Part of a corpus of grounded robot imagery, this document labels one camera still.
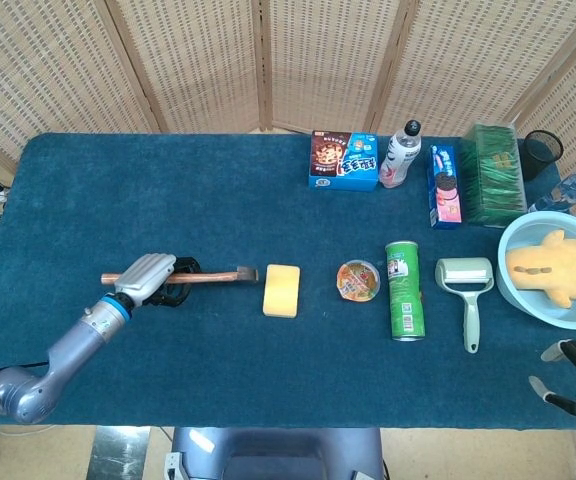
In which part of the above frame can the white pink drink bottle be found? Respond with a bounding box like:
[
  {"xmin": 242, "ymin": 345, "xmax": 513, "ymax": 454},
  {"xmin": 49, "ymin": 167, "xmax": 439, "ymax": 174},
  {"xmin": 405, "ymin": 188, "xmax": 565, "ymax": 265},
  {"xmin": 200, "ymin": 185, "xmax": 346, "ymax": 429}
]
[{"xmin": 378, "ymin": 119, "xmax": 424, "ymax": 190}]

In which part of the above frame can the woven folding screen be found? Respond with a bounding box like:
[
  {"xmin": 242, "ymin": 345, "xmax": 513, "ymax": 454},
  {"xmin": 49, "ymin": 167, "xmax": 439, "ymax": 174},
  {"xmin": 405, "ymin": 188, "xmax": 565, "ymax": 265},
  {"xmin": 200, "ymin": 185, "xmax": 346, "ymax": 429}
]
[{"xmin": 0, "ymin": 0, "xmax": 576, "ymax": 229}]

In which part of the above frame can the black mesh pen cup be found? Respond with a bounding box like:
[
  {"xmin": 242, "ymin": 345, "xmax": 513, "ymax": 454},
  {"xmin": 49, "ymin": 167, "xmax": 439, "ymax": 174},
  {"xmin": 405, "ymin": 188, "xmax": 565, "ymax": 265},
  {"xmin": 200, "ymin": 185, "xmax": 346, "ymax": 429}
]
[{"xmin": 521, "ymin": 129, "xmax": 565, "ymax": 183}]

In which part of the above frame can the yellow plush toy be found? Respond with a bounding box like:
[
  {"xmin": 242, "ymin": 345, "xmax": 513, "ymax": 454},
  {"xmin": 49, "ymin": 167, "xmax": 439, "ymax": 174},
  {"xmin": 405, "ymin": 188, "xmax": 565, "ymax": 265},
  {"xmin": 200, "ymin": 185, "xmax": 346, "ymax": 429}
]
[{"xmin": 505, "ymin": 229, "xmax": 576, "ymax": 310}]

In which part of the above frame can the yellow sponge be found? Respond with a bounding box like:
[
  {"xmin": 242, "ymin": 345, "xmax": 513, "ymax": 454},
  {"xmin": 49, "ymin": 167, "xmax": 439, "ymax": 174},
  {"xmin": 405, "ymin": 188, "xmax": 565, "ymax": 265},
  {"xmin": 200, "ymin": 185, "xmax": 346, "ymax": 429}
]
[{"xmin": 262, "ymin": 264, "xmax": 302, "ymax": 319}]

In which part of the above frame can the blue pink cookie box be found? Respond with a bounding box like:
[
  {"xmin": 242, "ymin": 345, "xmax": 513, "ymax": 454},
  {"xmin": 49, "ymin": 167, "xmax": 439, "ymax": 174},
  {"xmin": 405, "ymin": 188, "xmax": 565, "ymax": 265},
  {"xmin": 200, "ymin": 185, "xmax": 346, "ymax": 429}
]
[{"xmin": 426, "ymin": 144, "xmax": 464, "ymax": 231}]

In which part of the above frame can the blue snack box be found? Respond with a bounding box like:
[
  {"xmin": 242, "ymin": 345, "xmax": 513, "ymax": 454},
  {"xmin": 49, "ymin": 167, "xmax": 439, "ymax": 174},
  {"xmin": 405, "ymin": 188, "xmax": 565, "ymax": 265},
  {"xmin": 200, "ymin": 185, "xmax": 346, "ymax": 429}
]
[{"xmin": 308, "ymin": 130, "xmax": 381, "ymax": 193}]

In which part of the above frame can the small instant noodle cup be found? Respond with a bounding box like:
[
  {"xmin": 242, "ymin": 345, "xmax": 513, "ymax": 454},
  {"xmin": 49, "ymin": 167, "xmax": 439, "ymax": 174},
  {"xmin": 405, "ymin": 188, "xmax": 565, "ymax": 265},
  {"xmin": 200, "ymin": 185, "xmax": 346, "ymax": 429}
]
[{"xmin": 336, "ymin": 259, "xmax": 382, "ymax": 303}]

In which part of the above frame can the wooden handle claw hammer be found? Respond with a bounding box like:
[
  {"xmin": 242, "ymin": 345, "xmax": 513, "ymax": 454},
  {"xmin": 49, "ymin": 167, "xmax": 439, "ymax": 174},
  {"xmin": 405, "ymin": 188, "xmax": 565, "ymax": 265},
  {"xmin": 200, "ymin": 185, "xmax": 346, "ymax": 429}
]
[{"xmin": 100, "ymin": 266, "xmax": 260, "ymax": 287}]

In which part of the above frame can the clear water bottle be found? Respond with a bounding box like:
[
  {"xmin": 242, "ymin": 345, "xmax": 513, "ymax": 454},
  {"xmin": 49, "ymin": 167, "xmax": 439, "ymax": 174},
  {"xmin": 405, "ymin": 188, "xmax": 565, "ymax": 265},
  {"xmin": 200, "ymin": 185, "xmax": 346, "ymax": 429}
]
[{"xmin": 527, "ymin": 168, "xmax": 576, "ymax": 214}]

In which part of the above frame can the light blue plastic basin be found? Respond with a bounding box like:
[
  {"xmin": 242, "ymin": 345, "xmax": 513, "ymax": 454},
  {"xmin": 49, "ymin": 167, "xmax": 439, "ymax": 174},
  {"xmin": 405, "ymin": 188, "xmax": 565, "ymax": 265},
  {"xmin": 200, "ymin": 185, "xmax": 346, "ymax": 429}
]
[{"xmin": 496, "ymin": 210, "xmax": 576, "ymax": 331}]

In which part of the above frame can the dark blue table cloth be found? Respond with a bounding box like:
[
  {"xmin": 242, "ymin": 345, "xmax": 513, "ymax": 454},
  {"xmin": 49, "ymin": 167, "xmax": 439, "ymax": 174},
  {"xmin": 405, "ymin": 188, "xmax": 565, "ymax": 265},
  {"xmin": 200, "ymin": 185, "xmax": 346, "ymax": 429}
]
[{"xmin": 0, "ymin": 132, "xmax": 576, "ymax": 431}]

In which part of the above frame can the pale green lint roller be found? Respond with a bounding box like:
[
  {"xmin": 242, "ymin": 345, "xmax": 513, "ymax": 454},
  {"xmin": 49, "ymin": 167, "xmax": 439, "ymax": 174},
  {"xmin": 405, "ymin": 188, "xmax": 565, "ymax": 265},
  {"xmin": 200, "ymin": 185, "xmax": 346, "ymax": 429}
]
[{"xmin": 434, "ymin": 257, "xmax": 496, "ymax": 355}]

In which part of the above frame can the green chips can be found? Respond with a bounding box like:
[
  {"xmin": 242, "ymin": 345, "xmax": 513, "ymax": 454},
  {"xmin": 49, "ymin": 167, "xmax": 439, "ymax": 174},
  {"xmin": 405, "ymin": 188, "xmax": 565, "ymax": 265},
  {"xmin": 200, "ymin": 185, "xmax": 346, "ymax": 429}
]
[{"xmin": 384, "ymin": 240, "xmax": 427, "ymax": 343}]

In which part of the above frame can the green patterned box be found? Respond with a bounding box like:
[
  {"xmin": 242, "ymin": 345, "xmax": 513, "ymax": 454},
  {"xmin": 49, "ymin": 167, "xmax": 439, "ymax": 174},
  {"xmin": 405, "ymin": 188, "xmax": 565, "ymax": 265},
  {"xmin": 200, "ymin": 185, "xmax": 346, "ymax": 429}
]
[{"xmin": 458, "ymin": 121, "xmax": 528, "ymax": 228}]

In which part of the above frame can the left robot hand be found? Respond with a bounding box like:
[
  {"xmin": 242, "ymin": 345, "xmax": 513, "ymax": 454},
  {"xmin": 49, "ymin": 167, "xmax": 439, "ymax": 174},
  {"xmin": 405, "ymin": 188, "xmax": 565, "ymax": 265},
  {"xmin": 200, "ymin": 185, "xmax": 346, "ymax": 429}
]
[{"xmin": 112, "ymin": 253, "xmax": 202, "ymax": 307}]

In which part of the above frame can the robot base body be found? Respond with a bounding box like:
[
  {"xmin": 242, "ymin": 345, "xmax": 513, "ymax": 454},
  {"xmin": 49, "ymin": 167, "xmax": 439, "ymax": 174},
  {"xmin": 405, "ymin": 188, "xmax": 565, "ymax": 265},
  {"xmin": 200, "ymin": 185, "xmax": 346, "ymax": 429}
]
[{"xmin": 163, "ymin": 426, "xmax": 390, "ymax": 480}]

